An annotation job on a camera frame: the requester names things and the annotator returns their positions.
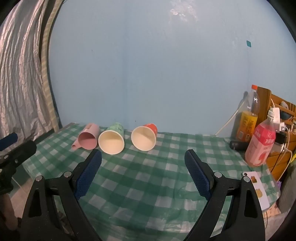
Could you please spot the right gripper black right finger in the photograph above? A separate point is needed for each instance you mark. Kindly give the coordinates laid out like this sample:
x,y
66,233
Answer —
x,y
244,220

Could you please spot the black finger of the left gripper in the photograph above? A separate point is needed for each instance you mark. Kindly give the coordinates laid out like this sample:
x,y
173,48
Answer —
x,y
8,141

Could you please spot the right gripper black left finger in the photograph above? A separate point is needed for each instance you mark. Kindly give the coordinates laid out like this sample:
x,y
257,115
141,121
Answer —
x,y
40,217

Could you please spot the orange paper cup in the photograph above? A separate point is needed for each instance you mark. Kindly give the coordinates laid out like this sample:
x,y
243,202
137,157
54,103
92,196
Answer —
x,y
144,137

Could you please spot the green paper cup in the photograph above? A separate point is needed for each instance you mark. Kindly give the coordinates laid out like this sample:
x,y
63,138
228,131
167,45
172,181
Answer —
x,y
111,141

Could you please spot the silver grey curtain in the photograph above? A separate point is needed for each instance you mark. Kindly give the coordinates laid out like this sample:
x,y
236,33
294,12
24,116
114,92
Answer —
x,y
23,105

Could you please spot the white card with stickers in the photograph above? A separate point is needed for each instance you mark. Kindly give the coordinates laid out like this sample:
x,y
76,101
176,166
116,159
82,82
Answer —
x,y
259,189

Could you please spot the black cylindrical object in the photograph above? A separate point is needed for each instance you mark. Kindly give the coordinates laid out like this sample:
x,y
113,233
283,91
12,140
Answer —
x,y
238,146

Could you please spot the pink drink bottle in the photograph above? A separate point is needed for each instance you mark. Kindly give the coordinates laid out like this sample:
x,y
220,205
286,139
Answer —
x,y
261,142

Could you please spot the pink plastic mug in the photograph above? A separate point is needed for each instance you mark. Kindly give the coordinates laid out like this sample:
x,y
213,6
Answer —
x,y
88,138

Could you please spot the green white checkered tablecloth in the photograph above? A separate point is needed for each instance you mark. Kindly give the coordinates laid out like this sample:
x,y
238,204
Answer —
x,y
137,195

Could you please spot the orange juice bottle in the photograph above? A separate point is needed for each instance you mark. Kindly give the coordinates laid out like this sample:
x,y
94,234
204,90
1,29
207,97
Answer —
x,y
249,115

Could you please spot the beige striped curtain edge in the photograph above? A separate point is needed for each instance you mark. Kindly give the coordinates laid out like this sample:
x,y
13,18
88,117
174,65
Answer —
x,y
52,10

